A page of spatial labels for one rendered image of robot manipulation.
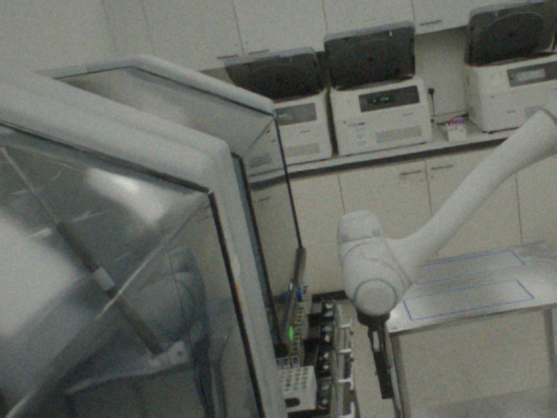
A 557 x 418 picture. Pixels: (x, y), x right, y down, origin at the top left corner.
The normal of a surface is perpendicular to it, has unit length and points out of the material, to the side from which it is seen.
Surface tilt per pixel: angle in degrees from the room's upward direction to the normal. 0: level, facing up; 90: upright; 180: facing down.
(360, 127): 90
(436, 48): 90
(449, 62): 90
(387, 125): 90
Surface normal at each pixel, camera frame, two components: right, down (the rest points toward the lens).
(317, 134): -0.03, 0.29
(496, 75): -0.08, -0.24
